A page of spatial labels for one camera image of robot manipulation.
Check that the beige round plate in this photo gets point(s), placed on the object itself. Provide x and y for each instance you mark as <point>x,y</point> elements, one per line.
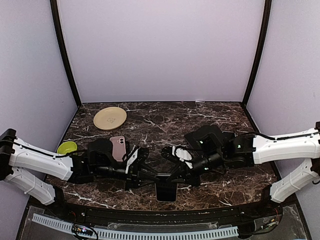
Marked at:
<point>110,118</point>

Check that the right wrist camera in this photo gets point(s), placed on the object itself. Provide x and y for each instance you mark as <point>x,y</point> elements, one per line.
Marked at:
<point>177,154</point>

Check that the pink silicone phone case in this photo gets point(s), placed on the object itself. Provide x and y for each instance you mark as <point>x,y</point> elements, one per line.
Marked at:
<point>118,148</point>

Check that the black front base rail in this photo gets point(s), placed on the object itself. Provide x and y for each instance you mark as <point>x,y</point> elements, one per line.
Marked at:
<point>89,215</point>

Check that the black frame post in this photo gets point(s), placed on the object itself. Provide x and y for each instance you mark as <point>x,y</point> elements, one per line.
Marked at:
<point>63,51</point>
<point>258,53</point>

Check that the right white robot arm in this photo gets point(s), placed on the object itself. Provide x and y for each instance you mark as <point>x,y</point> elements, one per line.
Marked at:
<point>226,149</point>

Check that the white slotted cable duct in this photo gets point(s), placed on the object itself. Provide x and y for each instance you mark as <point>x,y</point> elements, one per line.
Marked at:
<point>108,234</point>

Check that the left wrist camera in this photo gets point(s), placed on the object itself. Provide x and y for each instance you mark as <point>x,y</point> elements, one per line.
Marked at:
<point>137,156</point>

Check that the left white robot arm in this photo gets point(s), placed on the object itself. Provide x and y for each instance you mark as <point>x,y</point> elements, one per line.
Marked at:
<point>18,158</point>

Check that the smartphone with silver edge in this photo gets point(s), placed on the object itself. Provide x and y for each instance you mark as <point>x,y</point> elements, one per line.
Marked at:
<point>165,191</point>

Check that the left black frame post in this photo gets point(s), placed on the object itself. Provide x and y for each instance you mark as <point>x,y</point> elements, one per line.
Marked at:
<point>63,51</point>

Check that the yellow green bowl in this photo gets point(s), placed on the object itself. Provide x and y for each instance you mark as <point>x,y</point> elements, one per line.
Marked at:
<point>67,147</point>

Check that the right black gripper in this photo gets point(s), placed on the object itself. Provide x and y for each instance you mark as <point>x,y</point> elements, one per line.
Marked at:
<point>182,170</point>

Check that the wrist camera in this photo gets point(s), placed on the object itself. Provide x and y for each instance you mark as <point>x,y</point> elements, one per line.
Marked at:
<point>177,154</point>
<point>137,156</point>

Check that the black phone case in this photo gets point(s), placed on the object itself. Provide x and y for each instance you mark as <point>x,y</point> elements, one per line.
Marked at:
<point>127,150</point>

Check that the right black frame post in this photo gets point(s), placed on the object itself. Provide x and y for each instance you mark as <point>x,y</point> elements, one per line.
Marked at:
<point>258,53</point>

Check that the small circuit board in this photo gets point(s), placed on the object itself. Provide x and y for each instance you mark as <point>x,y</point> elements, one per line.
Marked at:
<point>81,230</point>

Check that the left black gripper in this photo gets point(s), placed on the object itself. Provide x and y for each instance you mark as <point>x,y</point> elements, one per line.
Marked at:
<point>135,175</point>

